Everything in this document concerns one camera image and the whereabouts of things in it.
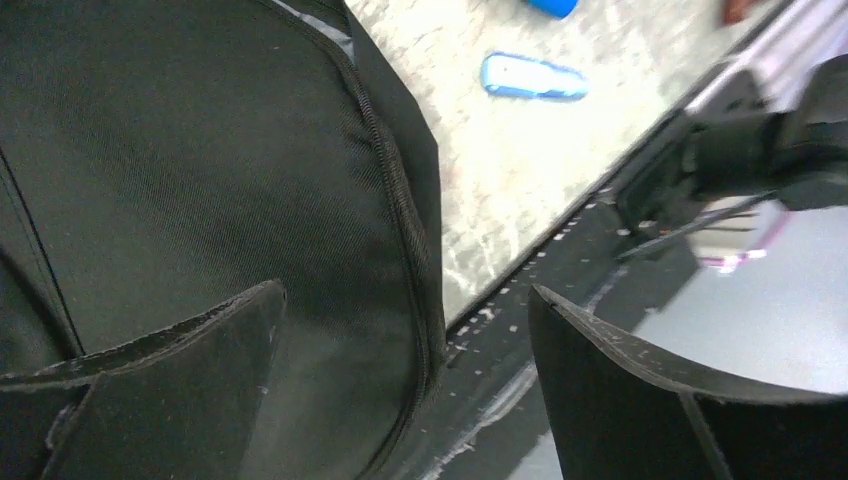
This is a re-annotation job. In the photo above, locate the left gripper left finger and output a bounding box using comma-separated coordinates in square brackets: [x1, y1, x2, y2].
[1, 281, 286, 479]

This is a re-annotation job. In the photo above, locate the black student backpack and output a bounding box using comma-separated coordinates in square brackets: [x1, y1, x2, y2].
[1, 1, 446, 479]

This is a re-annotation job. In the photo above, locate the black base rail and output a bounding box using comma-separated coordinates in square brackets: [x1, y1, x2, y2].
[377, 112, 783, 480]

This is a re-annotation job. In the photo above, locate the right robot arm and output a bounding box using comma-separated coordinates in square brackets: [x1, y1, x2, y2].
[615, 55, 847, 262]

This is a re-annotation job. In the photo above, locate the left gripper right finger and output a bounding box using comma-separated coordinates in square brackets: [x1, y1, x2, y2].
[528, 285, 847, 480]

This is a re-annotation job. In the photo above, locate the small blue capped bottle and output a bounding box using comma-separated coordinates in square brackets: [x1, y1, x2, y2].
[526, 0, 579, 19]

